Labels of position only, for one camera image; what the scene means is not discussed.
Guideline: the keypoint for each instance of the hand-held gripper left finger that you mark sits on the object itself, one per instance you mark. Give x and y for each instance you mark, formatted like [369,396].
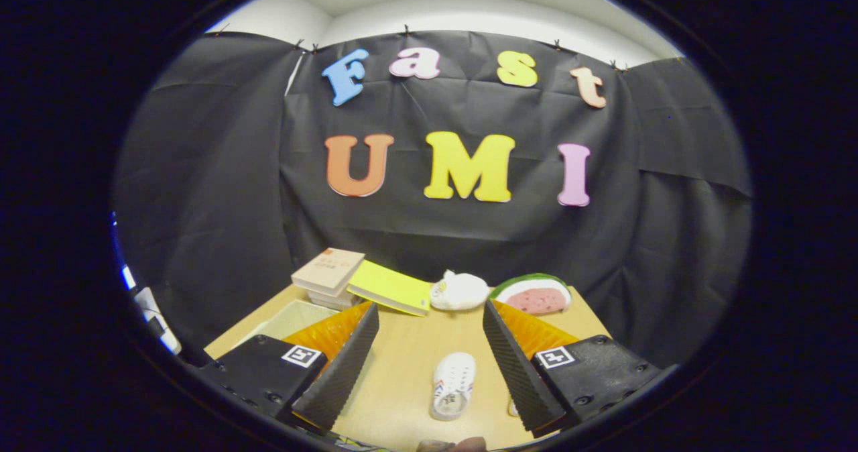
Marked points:
[338,378]

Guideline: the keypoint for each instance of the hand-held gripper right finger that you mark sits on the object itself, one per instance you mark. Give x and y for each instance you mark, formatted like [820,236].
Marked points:
[513,378]

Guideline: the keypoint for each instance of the white striped canvas shoe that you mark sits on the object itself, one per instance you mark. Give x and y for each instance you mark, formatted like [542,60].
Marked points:
[513,408]
[452,381]

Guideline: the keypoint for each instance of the grey fabric storage box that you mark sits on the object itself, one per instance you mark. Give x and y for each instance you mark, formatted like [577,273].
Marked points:
[295,318]

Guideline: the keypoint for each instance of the cream book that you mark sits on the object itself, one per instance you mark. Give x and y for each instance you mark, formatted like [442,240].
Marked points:
[332,300]

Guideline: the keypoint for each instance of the watermelon slice plush toy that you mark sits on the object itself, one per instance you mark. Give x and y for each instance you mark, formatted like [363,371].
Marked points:
[536,298]

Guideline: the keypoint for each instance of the white plush toy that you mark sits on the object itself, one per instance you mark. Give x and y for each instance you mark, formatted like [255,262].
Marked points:
[462,292]

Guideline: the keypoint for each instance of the yellow cover book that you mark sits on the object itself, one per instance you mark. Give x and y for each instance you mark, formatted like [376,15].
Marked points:
[392,288]

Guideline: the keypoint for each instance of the tan cover book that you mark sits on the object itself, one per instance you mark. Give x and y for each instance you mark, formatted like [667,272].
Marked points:
[328,269]

